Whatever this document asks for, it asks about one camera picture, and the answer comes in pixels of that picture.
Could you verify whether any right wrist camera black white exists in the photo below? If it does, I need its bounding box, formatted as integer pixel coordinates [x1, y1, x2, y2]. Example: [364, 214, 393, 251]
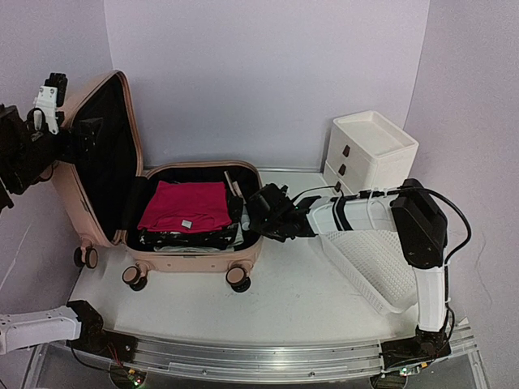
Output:
[247, 183, 288, 230]

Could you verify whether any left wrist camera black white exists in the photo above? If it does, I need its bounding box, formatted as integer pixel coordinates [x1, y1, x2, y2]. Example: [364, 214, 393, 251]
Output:
[27, 73, 68, 135]

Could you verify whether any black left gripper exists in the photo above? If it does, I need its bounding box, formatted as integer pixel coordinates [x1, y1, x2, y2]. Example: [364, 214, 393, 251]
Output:
[4, 113, 104, 195]

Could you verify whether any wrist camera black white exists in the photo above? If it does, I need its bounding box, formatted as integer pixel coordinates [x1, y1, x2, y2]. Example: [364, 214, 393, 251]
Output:
[27, 73, 68, 135]
[247, 183, 288, 230]

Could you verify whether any small white tube bottle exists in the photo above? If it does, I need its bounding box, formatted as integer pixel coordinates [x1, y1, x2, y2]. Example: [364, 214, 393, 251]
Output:
[241, 215, 251, 231]

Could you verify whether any pink hard-shell suitcase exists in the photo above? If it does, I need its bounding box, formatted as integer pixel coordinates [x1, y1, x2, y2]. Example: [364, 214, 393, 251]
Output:
[52, 71, 262, 293]

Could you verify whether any white three-drawer storage cabinet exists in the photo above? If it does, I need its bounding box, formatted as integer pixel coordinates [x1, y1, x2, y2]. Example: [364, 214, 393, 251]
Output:
[323, 110, 419, 194]

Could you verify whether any black white patterned garment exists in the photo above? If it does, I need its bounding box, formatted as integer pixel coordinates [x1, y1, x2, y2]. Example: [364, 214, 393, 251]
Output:
[138, 196, 244, 250]

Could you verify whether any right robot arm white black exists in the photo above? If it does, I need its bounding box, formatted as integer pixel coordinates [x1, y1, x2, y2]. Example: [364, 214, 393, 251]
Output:
[247, 179, 448, 360]

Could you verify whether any pink wooden comb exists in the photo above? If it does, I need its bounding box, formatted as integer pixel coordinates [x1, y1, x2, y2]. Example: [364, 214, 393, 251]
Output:
[224, 170, 243, 198]

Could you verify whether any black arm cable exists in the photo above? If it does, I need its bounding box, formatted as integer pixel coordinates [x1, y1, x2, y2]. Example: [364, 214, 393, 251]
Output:
[290, 186, 474, 264]
[68, 346, 122, 374]

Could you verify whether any white perforated plastic basket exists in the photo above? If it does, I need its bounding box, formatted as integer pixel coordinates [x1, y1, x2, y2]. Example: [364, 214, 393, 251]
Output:
[320, 230, 418, 315]

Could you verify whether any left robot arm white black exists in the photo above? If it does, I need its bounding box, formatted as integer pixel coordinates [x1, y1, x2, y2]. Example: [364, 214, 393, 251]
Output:
[1, 190, 136, 361]

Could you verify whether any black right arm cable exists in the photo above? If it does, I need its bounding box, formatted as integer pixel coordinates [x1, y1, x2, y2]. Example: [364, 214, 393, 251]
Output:
[290, 186, 474, 264]

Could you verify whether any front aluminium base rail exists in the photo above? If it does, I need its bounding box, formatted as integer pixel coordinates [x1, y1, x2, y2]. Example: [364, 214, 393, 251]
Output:
[36, 323, 475, 380]

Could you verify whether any magenta t-shirt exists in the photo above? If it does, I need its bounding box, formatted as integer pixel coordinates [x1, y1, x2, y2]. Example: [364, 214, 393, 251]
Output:
[137, 181, 230, 233]

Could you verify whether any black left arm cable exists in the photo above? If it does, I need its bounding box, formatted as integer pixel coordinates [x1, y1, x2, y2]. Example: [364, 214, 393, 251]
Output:
[68, 346, 122, 374]

